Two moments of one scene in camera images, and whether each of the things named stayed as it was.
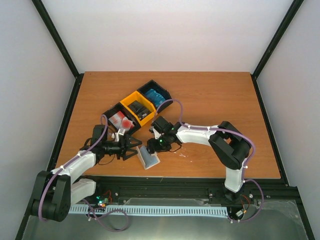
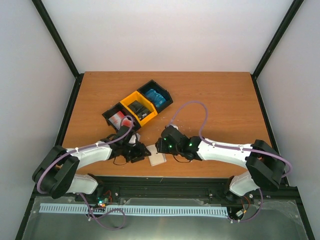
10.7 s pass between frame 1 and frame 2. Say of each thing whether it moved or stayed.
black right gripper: moved
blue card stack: stayed
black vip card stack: stayed
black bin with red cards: stayed
